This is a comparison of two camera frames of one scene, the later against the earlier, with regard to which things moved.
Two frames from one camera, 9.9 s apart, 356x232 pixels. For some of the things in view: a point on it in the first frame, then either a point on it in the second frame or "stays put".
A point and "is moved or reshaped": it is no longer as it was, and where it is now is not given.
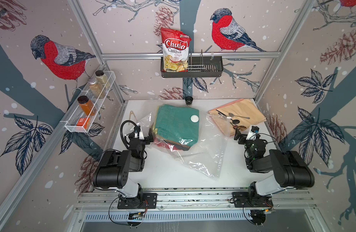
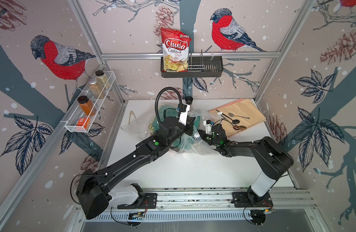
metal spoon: x=232 y=115 stays put
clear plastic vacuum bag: x=195 y=137 is moved or reshaped
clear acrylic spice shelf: x=81 y=119 stays put
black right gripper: x=238 y=136 to x=202 y=134
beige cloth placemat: x=240 y=114 stays put
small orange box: x=83 y=122 stays put
